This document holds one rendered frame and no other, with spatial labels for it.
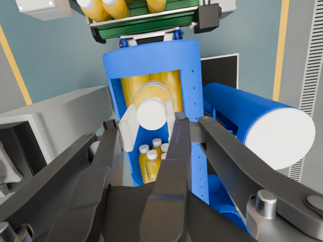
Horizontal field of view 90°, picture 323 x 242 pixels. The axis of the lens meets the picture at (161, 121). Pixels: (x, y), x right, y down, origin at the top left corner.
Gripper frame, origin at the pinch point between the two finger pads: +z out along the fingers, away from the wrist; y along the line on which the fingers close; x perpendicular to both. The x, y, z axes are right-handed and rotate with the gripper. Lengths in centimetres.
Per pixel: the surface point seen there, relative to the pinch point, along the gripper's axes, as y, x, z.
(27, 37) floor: -111, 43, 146
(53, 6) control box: -24.6, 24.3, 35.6
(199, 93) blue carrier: 11.7, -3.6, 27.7
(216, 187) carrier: 46, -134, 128
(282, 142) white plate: 47, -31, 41
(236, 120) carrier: 34, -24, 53
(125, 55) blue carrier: -5.6, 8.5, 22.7
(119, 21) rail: -10, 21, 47
